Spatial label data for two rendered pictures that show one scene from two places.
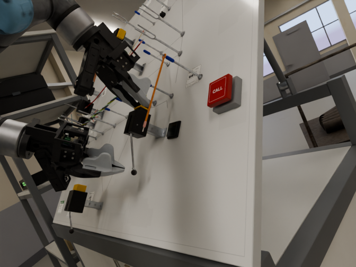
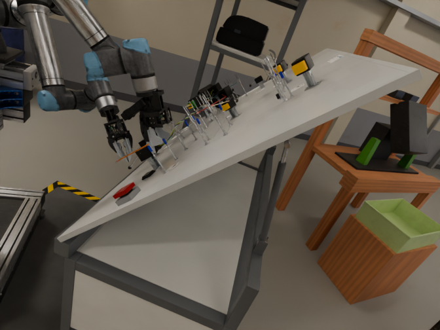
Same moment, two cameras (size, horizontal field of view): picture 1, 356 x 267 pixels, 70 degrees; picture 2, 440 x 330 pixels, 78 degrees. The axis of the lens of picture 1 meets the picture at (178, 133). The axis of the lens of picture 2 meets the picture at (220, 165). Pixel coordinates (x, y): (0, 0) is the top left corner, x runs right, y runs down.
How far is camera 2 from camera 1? 89 cm
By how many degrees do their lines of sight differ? 47
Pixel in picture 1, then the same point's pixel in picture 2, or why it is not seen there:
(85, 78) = (125, 113)
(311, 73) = not seen: outside the picture
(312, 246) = (96, 271)
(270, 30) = not seen: outside the picture
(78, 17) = (137, 84)
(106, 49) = (150, 107)
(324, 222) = (115, 279)
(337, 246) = (116, 291)
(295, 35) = not seen: outside the picture
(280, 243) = (105, 258)
